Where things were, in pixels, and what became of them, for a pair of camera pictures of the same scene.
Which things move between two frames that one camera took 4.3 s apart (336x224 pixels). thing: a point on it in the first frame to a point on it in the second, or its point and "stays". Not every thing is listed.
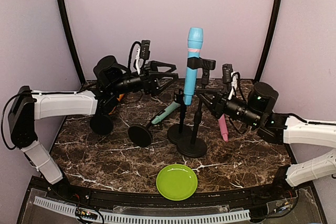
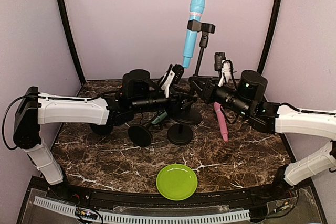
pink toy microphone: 223,127 stays
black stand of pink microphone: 178,131 stays
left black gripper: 149,80 to 176,102
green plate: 176,182 stays
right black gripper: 217,105 to 206,94
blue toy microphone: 195,39 to 196,5
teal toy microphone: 174,106 stays
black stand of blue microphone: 192,149 to 189,116
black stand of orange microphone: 102,125 stays
